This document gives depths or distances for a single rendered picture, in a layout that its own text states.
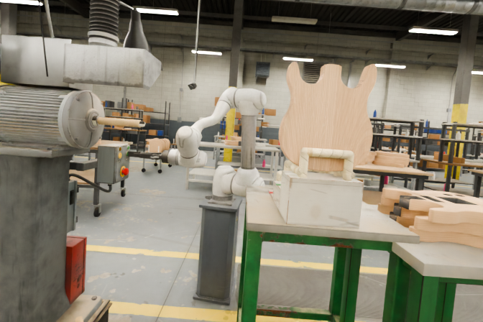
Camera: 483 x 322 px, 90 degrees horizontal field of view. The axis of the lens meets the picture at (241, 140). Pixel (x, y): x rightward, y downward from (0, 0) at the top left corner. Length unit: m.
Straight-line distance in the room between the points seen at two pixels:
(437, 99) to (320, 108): 14.54
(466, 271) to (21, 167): 1.61
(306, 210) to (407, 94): 13.79
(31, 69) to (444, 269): 1.63
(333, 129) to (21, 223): 1.30
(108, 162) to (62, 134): 0.33
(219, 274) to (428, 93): 14.18
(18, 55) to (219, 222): 1.40
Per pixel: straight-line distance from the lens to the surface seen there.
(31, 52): 1.34
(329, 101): 0.97
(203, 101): 12.30
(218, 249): 1.90
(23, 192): 1.33
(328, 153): 0.93
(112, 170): 1.44
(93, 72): 1.08
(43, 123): 1.23
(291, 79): 0.93
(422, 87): 15.04
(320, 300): 2.28
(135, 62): 1.01
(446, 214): 1.11
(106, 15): 1.16
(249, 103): 1.59
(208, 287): 2.06
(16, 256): 1.44
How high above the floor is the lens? 1.26
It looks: 3 degrees down
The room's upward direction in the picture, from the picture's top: 4 degrees clockwise
